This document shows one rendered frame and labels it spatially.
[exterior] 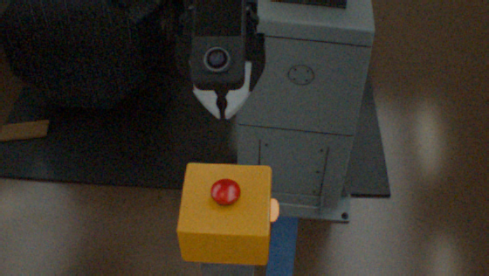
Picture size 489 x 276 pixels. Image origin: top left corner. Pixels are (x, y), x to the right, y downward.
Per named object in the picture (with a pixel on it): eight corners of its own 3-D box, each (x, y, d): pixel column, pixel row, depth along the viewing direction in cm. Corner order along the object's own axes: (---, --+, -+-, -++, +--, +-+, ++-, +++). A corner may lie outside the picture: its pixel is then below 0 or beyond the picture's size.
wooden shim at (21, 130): (-1, 141, 221) (-2, 139, 220) (3, 127, 228) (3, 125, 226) (47, 136, 223) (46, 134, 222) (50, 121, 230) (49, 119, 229)
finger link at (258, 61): (265, 84, 55) (266, 15, 48) (265, 93, 53) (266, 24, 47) (221, 83, 55) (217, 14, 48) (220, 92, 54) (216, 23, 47)
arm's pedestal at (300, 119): (350, 132, 227) (380, -38, 166) (349, 223, 193) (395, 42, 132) (241, 120, 232) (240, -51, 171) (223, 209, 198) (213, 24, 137)
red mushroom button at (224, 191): (209, 208, 66) (208, 198, 65) (212, 184, 69) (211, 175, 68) (239, 209, 66) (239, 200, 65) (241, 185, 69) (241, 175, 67)
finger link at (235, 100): (253, 91, 61) (253, 27, 54) (251, 126, 57) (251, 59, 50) (227, 90, 61) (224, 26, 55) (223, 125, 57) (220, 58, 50)
